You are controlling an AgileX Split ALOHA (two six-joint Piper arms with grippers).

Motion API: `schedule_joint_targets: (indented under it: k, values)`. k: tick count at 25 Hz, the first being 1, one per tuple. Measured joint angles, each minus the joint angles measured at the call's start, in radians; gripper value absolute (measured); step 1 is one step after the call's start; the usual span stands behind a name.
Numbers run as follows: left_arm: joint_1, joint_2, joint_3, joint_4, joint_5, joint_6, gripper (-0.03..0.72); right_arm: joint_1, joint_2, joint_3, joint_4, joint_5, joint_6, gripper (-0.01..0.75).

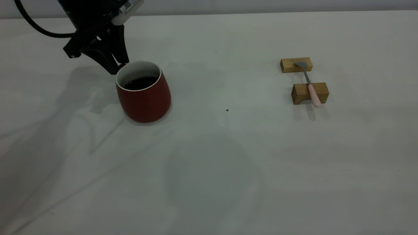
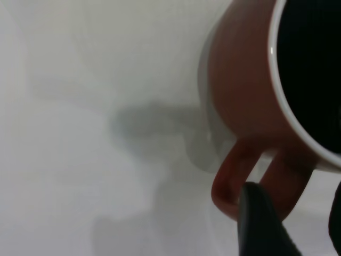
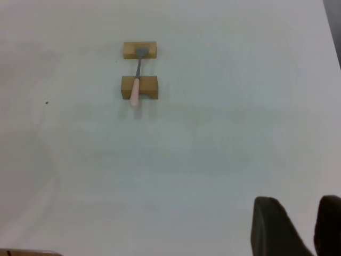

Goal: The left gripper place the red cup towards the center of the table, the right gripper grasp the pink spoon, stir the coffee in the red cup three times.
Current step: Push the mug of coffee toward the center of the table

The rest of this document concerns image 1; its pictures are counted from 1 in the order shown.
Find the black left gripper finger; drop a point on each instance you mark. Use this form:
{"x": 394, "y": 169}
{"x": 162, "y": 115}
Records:
{"x": 104, "y": 60}
{"x": 119, "y": 45}

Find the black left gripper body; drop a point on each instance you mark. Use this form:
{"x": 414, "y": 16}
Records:
{"x": 88, "y": 16}

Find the red mug white inside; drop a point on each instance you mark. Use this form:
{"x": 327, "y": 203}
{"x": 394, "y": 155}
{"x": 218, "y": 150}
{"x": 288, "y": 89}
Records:
{"x": 145, "y": 104}

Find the dark coffee liquid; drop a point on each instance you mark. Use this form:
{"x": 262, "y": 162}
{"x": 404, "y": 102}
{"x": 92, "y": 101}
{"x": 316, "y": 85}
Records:
{"x": 140, "y": 83}

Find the flat rectangular wooden block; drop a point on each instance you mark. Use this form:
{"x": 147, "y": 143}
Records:
{"x": 289, "y": 65}

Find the arched wooden block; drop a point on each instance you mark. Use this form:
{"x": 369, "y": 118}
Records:
{"x": 300, "y": 93}

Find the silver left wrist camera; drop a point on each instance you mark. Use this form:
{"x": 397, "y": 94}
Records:
{"x": 129, "y": 11}

